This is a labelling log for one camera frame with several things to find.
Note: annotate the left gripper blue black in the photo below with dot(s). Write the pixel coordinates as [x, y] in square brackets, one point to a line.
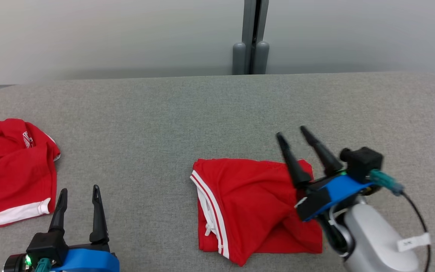
[89, 260]

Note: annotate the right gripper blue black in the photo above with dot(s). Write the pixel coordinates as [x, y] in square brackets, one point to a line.
[334, 192]

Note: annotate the red shorts with white stripes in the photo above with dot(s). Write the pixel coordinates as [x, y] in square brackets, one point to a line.
[255, 204]

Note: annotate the red shorts with white hem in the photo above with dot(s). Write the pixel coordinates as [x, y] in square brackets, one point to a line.
[13, 173]

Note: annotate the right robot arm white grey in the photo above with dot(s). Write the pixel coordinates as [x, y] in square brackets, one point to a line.
[372, 238]

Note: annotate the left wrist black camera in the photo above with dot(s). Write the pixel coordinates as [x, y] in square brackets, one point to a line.
[45, 245]

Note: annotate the wrist black camera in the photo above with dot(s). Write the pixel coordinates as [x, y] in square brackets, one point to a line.
[45, 245]
[363, 162]

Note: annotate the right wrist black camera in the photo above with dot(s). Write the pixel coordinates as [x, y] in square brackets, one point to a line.
[363, 162]

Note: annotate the grey partition post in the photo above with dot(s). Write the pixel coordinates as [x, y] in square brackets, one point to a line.
[253, 37]

